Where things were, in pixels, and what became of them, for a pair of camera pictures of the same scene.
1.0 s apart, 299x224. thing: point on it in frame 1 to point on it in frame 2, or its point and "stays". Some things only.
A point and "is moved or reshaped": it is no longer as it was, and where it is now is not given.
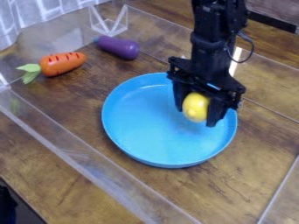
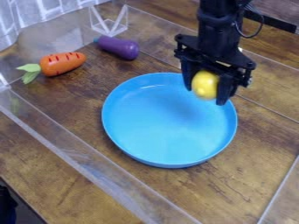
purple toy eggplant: (124, 49) stays
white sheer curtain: (21, 14) stays
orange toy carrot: (53, 65) stays
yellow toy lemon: (196, 107) is moved or reshaped
